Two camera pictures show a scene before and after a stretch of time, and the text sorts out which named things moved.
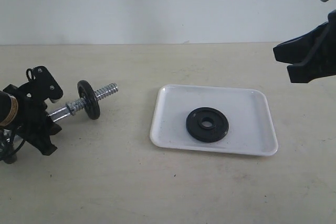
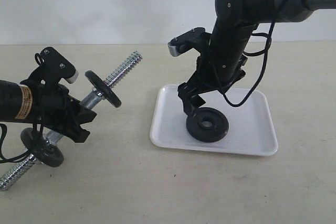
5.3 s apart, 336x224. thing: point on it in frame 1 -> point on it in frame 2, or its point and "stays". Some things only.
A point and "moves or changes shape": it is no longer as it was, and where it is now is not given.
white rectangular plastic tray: [250, 130] stays
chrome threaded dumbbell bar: [73, 108] moves or changes shape
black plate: [92, 107] -> [100, 85]
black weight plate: [218, 129] stays
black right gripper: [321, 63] -> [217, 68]
